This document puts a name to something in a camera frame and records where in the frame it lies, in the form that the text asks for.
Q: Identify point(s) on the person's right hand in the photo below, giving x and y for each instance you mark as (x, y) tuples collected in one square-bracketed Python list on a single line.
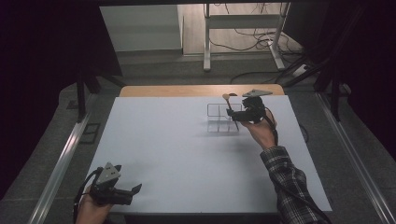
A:
[(263, 133)]

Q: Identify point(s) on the white cabinet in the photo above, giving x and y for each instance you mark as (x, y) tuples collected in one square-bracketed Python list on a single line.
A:
[(140, 29)]

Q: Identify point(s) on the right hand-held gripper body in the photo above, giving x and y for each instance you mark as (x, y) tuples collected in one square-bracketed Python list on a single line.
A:
[(253, 112)]

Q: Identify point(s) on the white metal desk frame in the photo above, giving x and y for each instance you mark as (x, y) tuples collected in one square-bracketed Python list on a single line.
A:
[(239, 21)]

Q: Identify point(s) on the white table board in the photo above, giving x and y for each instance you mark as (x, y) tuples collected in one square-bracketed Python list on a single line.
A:
[(171, 155)]

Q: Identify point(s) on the aluminium rail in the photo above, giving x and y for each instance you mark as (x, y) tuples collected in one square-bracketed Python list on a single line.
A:
[(62, 158), (351, 155)]

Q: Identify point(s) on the clear acrylic organizer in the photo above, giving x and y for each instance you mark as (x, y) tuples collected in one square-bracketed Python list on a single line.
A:
[(214, 126)]

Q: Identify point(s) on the black metal stand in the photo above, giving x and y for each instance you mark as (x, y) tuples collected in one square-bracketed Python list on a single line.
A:
[(81, 96), (335, 96)]

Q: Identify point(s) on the wooden table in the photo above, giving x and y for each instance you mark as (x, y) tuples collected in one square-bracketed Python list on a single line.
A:
[(186, 90)]

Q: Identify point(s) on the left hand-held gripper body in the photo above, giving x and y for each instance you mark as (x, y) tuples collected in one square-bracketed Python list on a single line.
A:
[(107, 194)]

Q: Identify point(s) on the black floor frame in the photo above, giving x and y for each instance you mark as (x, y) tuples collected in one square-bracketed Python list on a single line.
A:
[(90, 133)]

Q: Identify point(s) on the black table grommet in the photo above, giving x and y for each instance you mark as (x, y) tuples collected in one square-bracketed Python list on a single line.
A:
[(233, 94)]

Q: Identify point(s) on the person's left hand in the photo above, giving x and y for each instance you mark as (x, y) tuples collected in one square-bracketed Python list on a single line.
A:
[(90, 213)]

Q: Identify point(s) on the white power strip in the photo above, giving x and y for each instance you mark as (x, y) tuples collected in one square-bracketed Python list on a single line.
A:
[(301, 70)]

